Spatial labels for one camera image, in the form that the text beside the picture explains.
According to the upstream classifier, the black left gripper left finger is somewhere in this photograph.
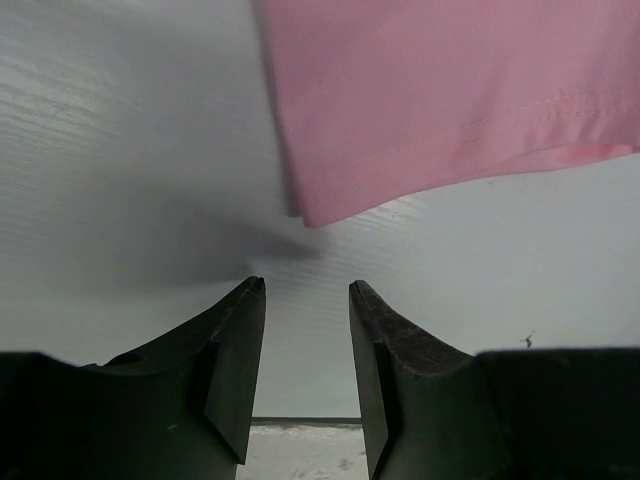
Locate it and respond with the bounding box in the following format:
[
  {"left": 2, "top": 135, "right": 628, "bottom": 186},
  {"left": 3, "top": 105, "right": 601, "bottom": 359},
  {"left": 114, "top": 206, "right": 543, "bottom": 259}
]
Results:
[{"left": 1, "top": 276, "right": 266, "bottom": 479}]

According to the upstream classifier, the pink t shirt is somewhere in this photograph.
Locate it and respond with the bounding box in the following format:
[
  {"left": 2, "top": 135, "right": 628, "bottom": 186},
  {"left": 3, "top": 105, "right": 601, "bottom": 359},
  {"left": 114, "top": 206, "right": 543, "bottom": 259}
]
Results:
[{"left": 258, "top": 1, "right": 639, "bottom": 228}]

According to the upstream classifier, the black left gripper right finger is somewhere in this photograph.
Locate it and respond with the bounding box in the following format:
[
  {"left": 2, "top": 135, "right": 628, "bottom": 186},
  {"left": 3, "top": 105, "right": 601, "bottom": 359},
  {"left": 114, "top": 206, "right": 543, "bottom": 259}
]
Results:
[{"left": 349, "top": 281, "right": 639, "bottom": 479}]

